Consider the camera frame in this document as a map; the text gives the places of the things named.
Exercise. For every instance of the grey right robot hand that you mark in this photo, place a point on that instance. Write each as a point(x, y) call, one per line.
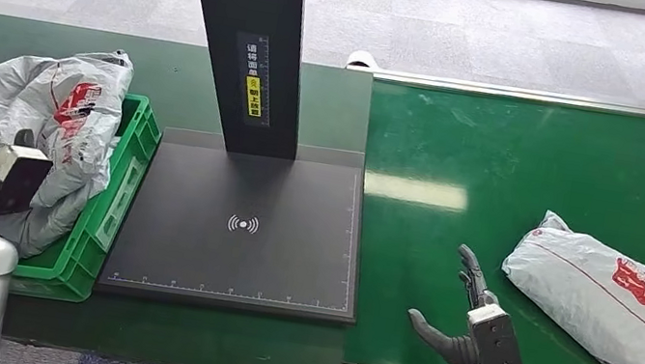
point(451, 350)

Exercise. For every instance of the white courier bag black stripes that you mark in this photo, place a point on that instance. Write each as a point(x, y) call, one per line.
point(82, 104)

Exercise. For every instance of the green conveyor belt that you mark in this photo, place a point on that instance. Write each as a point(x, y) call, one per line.
point(465, 138)

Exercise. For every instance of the white plump courier bag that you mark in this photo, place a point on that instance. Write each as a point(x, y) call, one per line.
point(601, 302)

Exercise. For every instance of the green plastic crate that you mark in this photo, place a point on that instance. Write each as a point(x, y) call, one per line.
point(92, 247)

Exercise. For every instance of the black yellow label sticker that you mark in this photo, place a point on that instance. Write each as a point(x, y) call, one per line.
point(255, 85)

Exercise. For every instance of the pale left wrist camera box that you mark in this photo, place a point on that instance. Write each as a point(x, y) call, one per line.
point(21, 184)

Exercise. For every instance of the black scanner machine with post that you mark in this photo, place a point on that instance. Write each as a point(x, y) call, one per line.
point(258, 261)

